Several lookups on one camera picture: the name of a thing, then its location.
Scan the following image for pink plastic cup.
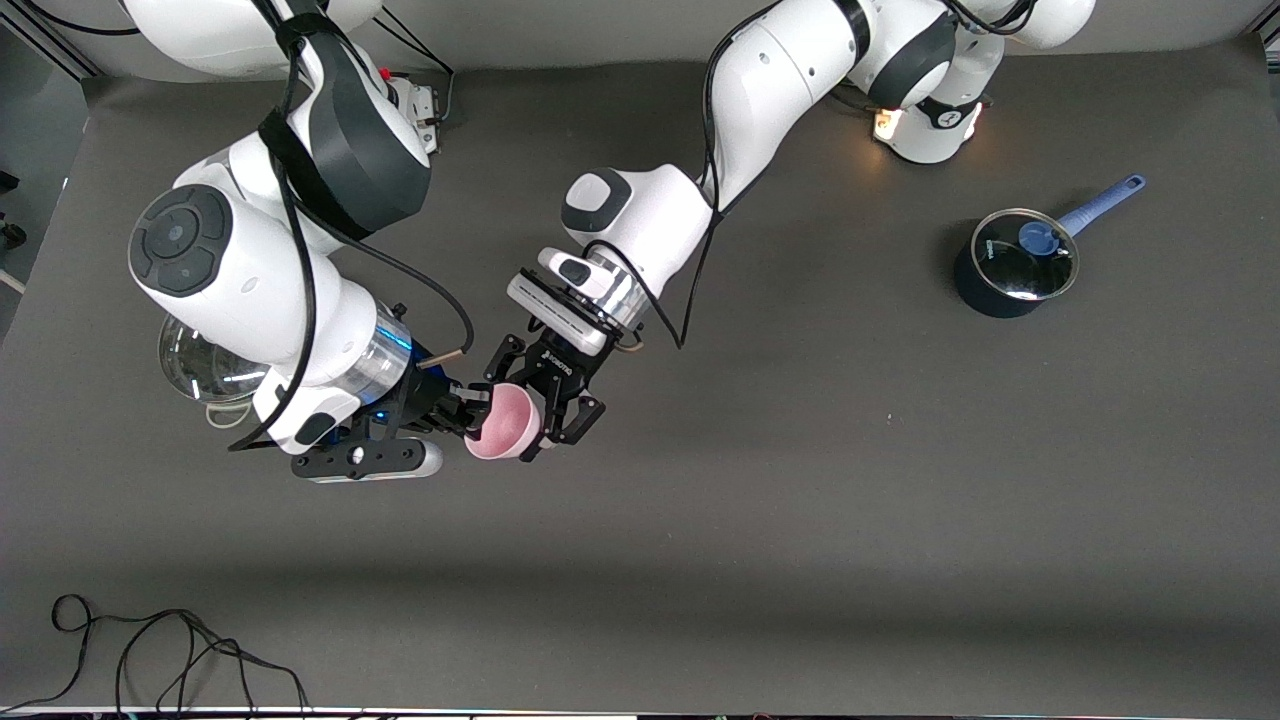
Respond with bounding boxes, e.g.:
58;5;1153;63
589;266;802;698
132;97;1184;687
464;383;549;463

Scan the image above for glass lid with metal knob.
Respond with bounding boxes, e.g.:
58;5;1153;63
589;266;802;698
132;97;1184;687
158;315;269;404

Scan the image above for dark grey table mat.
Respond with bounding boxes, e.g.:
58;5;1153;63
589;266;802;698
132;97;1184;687
0;35;1280;713

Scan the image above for dark blue saucepan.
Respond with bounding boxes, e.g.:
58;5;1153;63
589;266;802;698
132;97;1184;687
952;175;1147;319

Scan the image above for black floor stand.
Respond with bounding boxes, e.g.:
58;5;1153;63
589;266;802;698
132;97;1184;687
0;170;28;296

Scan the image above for glass lid with blue knob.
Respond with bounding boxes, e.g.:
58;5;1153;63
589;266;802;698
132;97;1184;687
971;208;1081;302

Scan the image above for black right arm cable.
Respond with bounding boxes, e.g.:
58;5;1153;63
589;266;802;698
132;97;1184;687
20;0;476;451

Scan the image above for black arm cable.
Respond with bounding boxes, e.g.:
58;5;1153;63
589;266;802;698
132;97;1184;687
20;0;476;451
585;0;1041;351

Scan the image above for black right arm base cables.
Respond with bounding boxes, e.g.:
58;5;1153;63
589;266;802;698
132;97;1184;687
380;5;456;126

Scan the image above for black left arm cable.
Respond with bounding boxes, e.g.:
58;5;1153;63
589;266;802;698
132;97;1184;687
585;0;1041;351

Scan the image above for thin black loose cable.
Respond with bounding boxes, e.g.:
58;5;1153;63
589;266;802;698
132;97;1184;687
0;594;311;716

